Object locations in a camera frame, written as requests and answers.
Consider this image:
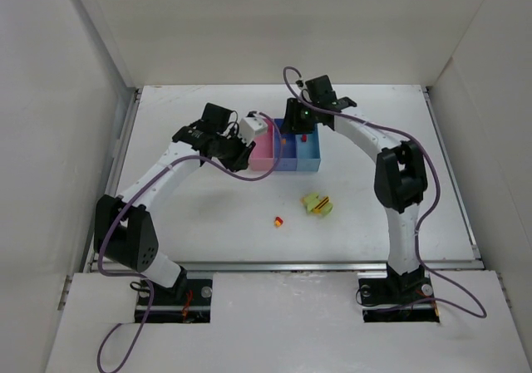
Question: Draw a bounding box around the aluminium front rail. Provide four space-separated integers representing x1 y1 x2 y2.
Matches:
89 258 485 273

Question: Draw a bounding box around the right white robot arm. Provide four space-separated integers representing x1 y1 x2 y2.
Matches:
283 76 428 307

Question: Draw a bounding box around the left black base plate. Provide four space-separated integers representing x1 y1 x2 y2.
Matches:
145 277 213 324

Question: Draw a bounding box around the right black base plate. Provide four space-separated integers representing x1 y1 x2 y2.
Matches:
357 277 440 323

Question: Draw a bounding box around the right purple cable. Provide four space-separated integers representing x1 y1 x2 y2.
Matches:
283 66 488 320

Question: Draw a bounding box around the dark blue container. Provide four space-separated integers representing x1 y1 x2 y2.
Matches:
273 131 297 171

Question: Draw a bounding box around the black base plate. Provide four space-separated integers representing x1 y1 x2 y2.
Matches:
145 277 213 324
357 277 440 323

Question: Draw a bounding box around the light blue container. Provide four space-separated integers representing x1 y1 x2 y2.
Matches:
295 125 321 173

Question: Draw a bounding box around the green yellow lego cluster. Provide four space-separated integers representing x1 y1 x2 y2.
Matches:
301 193 333 217

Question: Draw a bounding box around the pink container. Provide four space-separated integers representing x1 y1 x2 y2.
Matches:
249 121 273 172

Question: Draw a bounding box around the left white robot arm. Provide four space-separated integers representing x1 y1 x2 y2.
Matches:
94 103 268 299

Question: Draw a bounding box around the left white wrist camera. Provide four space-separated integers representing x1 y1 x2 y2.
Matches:
237 111 268 145

